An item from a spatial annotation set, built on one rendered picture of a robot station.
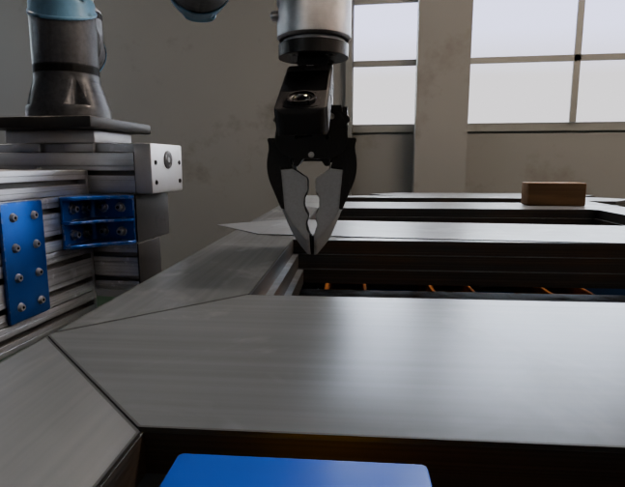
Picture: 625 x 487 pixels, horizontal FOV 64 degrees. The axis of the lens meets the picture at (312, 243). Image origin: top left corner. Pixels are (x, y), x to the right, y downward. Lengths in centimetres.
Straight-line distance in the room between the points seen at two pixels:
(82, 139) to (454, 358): 86
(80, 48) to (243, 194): 250
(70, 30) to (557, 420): 100
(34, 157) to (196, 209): 258
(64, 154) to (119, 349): 79
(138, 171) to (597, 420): 85
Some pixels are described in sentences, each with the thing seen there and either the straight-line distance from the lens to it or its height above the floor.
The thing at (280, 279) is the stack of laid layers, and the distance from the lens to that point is 48.
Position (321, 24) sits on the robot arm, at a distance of 51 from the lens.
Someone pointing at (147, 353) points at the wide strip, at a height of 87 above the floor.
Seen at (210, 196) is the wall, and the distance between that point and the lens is 355.
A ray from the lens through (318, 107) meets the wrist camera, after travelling 43.
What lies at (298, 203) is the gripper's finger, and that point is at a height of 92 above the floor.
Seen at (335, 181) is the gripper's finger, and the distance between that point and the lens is 51.
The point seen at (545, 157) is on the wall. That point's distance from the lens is 346.
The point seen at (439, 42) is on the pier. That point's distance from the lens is 321.
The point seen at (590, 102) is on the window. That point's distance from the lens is 352.
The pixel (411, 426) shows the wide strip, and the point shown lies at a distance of 19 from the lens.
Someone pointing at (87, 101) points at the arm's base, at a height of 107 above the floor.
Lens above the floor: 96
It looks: 9 degrees down
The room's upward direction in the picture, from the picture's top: straight up
